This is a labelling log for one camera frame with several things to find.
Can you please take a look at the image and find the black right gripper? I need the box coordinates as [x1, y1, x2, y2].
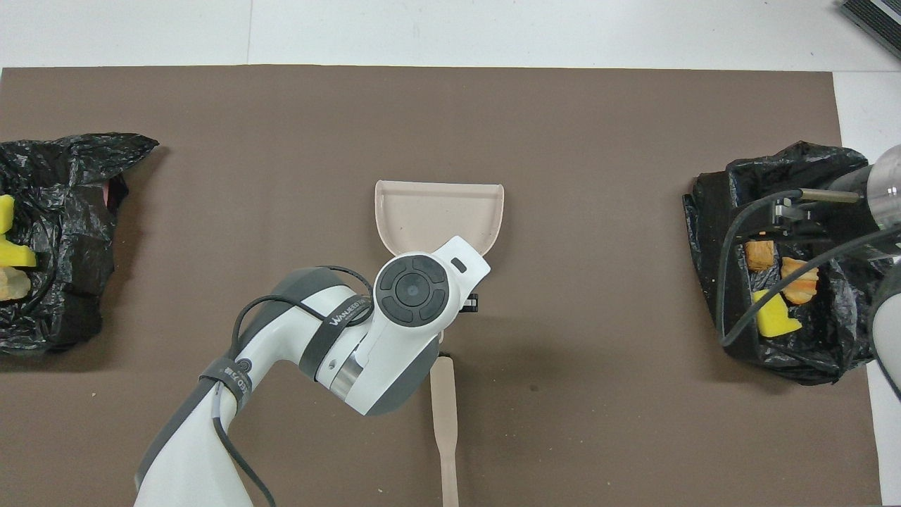
[748, 197, 845, 244]

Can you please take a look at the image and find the brown bread roll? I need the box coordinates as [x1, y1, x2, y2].
[745, 240, 776, 273]

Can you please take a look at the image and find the orange striped bread piece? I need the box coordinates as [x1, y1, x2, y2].
[781, 257, 820, 305]

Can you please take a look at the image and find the notched yellow sponge piece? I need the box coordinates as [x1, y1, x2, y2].
[752, 288, 803, 339]

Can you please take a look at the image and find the beige plastic dustpan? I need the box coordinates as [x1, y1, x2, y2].
[374, 180, 506, 257]

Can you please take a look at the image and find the beige brush with black bristles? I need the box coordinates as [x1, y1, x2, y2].
[429, 342, 460, 507]

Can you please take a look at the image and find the elongated beige rock chunk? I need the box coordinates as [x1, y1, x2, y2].
[0, 268, 32, 303]

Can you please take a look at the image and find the yellow sponge chunk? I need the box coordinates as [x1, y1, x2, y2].
[0, 236, 37, 269]

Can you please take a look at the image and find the open black bag bin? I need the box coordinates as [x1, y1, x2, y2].
[681, 141, 884, 385]

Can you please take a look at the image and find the crumpled black bag bin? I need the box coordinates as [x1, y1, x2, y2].
[0, 132, 160, 355]

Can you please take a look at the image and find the brown table mat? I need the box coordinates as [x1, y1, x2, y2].
[0, 65, 882, 507]

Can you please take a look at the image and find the dark ribbed panel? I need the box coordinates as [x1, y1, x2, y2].
[841, 0, 901, 61]

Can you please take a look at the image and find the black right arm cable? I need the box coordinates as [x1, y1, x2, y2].
[717, 187, 901, 347]

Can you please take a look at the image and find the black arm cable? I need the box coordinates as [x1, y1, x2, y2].
[717, 187, 901, 347]
[210, 265, 375, 507]

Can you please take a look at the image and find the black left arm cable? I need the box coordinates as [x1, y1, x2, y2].
[210, 265, 375, 507]

